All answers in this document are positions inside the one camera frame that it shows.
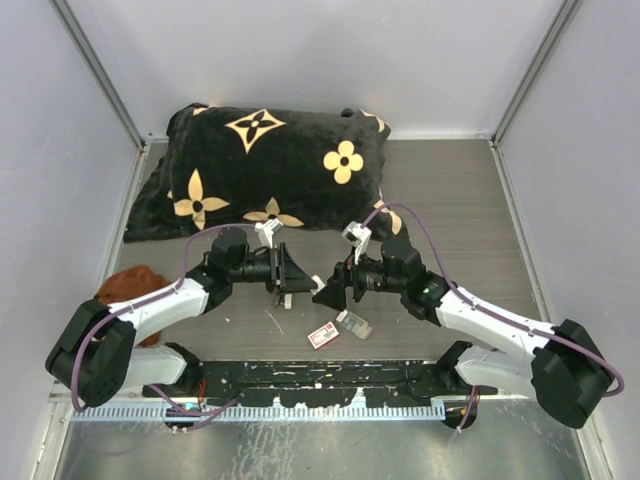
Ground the staple box tray with staples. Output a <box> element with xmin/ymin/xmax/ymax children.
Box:
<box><xmin>336</xmin><ymin>310</ymin><xmax>373</xmax><ymax>340</ymax></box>

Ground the red white staple box sleeve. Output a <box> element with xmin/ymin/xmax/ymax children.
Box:
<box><xmin>307</xmin><ymin>322</ymin><xmax>340</xmax><ymax>350</ymax></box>

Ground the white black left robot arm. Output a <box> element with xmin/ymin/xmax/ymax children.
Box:
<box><xmin>45</xmin><ymin>226</ymin><xmax>318</xmax><ymax>411</ymax></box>

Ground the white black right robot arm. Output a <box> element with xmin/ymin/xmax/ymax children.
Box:
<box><xmin>312</xmin><ymin>239</ymin><xmax>614</xmax><ymax>429</ymax></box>

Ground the black floral pattern pillow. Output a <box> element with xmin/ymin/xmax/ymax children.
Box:
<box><xmin>123</xmin><ymin>103</ymin><xmax>408</xmax><ymax>243</ymax></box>

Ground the brown crumpled cloth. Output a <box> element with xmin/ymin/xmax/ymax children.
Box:
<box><xmin>94</xmin><ymin>264</ymin><xmax>174</xmax><ymax>349</ymax></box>

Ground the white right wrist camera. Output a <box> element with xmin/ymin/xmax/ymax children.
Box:
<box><xmin>342</xmin><ymin>221</ymin><xmax>372</xmax><ymax>264</ymax></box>

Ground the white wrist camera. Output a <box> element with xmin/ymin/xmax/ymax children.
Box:
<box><xmin>254</xmin><ymin>218</ymin><xmax>284</xmax><ymax>249</ymax></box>
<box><xmin>342</xmin><ymin>221</ymin><xmax>372</xmax><ymax>264</ymax></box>

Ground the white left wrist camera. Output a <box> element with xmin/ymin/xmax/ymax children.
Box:
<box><xmin>254</xmin><ymin>218</ymin><xmax>284</xmax><ymax>249</ymax></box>

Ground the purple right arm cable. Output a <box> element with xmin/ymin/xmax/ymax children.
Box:
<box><xmin>362</xmin><ymin>201</ymin><xmax>626</xmax><ymax>399</ymax></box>

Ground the white slotted cable duct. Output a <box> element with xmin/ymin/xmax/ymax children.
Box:
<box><xmin>71</xmin><ymin>400</ymin><xmax>446</xmax><ymax>423</ymax></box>

